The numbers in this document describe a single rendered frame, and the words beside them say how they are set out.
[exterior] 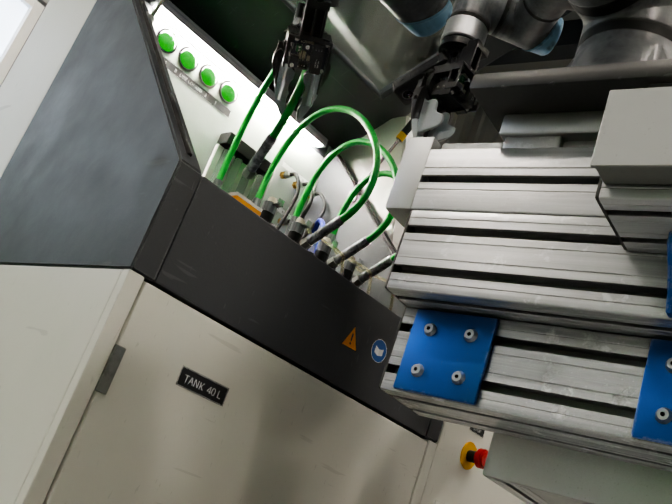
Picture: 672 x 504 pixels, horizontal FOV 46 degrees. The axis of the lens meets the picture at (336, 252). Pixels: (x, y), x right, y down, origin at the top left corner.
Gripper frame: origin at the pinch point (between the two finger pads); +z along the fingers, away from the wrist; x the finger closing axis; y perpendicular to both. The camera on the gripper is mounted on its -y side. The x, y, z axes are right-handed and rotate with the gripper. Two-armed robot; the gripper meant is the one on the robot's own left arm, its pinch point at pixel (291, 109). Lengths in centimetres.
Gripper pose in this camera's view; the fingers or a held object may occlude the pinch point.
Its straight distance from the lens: 137.2
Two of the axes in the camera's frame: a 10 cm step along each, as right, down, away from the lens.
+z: -2.3, 8.7, 4.4
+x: 9.7, 1.7, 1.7
